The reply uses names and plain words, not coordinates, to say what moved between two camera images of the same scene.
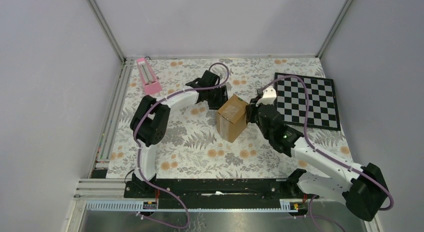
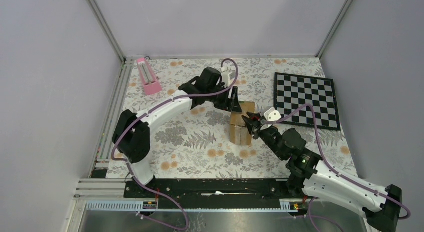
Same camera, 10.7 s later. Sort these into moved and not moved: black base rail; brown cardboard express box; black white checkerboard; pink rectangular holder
Moved: brown cardboard express box
Not moved: pink rectangular holder; black white checkerboard; black base rail
